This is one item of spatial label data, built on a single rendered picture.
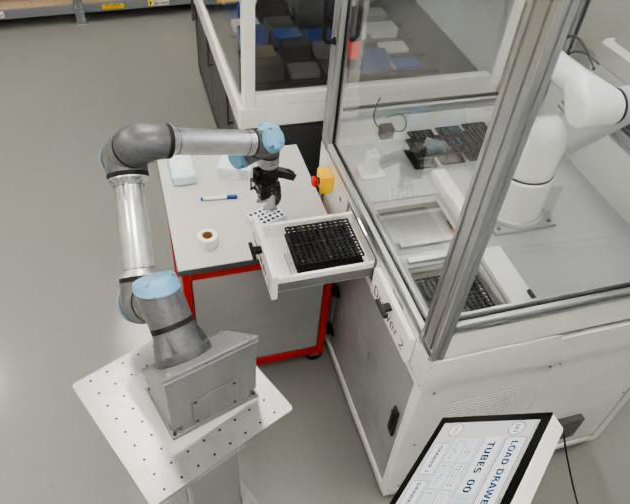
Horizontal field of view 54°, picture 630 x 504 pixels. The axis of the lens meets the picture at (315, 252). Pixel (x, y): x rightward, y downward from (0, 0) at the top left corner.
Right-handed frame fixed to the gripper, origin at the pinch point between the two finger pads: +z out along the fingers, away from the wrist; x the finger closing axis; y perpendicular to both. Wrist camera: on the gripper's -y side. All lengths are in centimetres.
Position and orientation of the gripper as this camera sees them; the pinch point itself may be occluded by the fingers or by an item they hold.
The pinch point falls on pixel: (272, 206)
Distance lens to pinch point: 225.7
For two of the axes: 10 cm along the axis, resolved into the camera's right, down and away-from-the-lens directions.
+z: -0.7, 7.0, 7.1
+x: 6.0, 6.0, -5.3
